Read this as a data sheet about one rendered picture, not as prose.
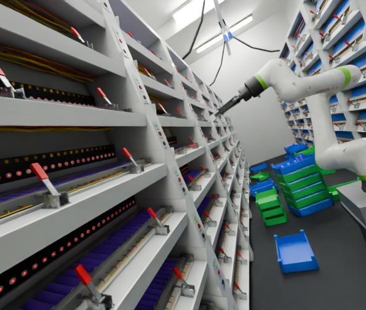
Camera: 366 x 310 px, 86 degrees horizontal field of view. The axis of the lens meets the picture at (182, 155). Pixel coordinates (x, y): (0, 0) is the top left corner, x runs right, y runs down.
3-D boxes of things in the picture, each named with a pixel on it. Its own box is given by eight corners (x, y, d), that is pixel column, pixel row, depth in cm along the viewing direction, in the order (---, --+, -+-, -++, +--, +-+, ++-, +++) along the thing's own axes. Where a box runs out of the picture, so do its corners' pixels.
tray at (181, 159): (205, 152, 140) (204, 138, 139) (176, 169, 83) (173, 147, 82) (179, 154, 147) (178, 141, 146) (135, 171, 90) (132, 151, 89)
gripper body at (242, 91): (253, 95, 94) (235, 107, 97) (252, 98, 102) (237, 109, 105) (243, 83, 94) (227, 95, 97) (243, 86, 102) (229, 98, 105)
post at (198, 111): (251, 214, 214) (189, 66, 214) (251, 218, 205) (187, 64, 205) (234, 219, 221) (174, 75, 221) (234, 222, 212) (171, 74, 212)
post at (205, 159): (253, 253, 148) (163, 40, 148) (253, 261, 140) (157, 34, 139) (228, 258, 155) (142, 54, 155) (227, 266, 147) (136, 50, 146)
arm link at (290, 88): (315, 81, 107) (333, 63, 97) (330, 96, 103) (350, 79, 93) (268, 92, 93) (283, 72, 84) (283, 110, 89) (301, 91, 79)
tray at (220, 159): (226, 161, 206) (225, 148, 204) (218, 174, 149) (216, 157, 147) (207, 162, 212) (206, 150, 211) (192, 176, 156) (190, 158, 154)
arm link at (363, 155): (360, 171, 106) (343, 140, 107) (399, 167, 91) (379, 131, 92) (347, 182, 101) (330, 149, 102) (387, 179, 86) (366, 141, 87)
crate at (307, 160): (303, 160, 186) (300, 152, 186) (316, 161, 166) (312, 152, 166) (273, 172, 189) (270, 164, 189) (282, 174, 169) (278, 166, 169)
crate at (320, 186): (313, 183, 186) (310, 175, 186) (327, 187, 166) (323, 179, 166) (283, 195, 189) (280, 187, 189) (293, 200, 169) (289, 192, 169)
